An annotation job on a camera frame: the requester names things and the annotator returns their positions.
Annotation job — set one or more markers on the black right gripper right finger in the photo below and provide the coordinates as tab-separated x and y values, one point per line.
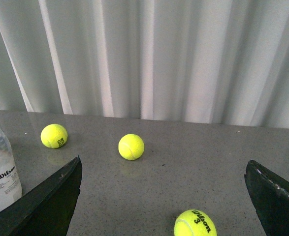
269	194

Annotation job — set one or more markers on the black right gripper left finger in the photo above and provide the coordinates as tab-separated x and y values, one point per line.
46	210

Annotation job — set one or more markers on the tennis ball with green print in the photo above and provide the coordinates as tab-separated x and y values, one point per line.
54	136

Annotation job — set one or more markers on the Wilson 3 tennis ball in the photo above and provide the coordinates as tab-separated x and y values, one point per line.
194	222

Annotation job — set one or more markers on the plain centre tennis ball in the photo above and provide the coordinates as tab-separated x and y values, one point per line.
131	147

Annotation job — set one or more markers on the white pleated curtain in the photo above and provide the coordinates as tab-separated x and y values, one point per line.
207	61

